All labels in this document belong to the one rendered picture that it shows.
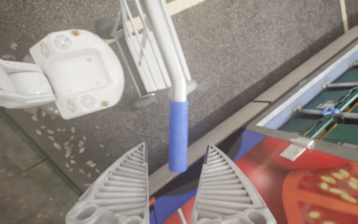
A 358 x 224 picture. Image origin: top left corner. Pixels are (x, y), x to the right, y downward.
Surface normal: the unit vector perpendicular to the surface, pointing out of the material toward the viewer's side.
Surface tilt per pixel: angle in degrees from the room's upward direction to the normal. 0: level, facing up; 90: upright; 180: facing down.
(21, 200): 8
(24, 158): 0
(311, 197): 90
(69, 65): 0
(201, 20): 0
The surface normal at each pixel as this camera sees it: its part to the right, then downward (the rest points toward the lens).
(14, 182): 0.44, 0.04
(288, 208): -0.47, -0.84
